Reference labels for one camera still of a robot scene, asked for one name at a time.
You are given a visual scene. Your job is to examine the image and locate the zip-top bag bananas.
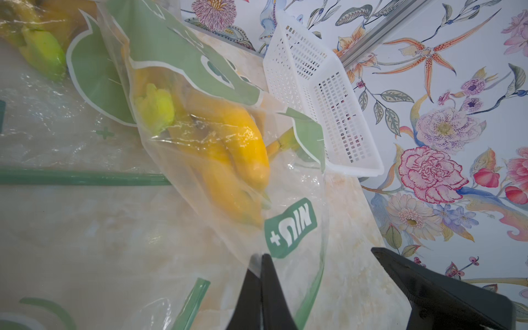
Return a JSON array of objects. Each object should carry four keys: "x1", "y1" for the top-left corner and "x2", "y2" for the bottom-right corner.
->
[
  {"x1": 97, "y1": 1, "x2": 329, "y2": 329},
  {"x1": 1, "y1": 185, "x2": 210, "y2": 329},
  {"x1": 1, "y1": 1, "x2": 147, "y2": 172}
]

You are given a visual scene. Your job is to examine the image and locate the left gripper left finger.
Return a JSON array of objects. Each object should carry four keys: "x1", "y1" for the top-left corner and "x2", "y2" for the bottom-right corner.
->
[{"x1": 226, "y1": 254, "x2": 262, "y2": 330}]

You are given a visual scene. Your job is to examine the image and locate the white plastic basket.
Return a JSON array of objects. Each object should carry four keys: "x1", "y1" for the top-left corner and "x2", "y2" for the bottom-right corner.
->
[{"x1": 263, "y1": 12, "x2": 384, "y2": 177}]

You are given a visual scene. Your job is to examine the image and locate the right corner aluminium post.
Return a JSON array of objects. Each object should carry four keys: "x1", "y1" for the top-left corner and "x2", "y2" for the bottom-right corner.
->
[{"x1": 340, "y1": 0, "x2": 431, "y2": 69}]

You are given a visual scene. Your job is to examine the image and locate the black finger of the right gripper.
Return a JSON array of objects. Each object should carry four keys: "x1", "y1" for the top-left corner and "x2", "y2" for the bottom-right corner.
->
[{"x1": 371, "y1": 247, "x2": 516, "y2": 329}]

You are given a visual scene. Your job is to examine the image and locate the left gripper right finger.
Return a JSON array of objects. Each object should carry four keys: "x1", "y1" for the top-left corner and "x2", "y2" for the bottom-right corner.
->
[{"x1": 261, "y1": 254, "x2": 298, "y2": 330}]

